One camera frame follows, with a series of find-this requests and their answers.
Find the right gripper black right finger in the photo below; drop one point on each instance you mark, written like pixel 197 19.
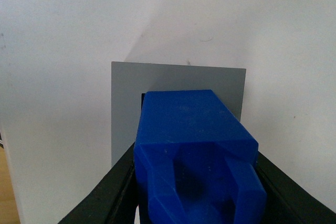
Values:
pixel 287 202

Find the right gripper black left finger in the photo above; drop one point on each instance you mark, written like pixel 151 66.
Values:
pixel 113 200

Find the blue plastic part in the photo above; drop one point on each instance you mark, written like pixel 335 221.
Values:
pixel 195 162

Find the gray box base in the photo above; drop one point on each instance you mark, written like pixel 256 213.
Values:
pixel 130 80

